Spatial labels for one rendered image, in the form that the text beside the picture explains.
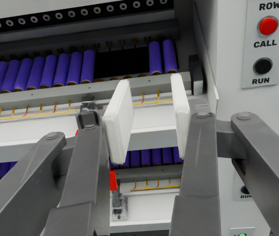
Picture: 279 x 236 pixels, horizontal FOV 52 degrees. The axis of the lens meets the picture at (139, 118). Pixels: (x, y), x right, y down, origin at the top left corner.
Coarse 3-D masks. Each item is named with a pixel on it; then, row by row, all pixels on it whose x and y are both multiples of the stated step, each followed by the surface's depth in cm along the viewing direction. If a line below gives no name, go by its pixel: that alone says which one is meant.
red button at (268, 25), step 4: (264, 20) 27; (268, 20) 27; (272, 20) 27; (260, 24) 27; (264, 24) 27; (268, 24) 27; (272, 24) 27; (276, 24) 27; (260, 28) 27; (264, 28) 27; (268, 28) 27; (272, 28) 27; (264, 32) 28; (268, 32) 28; (272, 32) 28
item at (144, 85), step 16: (128, 80) 38; (144, 80) 38; (160, 80) 38; (0, 96) 40; (16, 96) 40; (32, 96) 39; (48, 96) 39; (64, 96) 39; (80, 96) 39; (96, 96) 39; (0, 112) 40; (64, 112) 39
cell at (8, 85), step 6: (12, 60) 45; (12, 66) 44; (18, 66) 45; (12, 72) 44; (6, 78) 43; (12, 78) 43; (6, 84) 42; (12, 84) 43; (0, 90) 42; (6, 90) 42; (12, 90) 42
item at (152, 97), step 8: (136, 96) 39; (144, 96) 39; (152, 96) 38; (160, 96) 38; (168, 96) 38; (64, 104) 40; (72, 104) 40; (80, 104) 39; (104, 104) 39; (8, 112) 41; (16, 112) 40; (24, 112) 40; (32, 112) 40
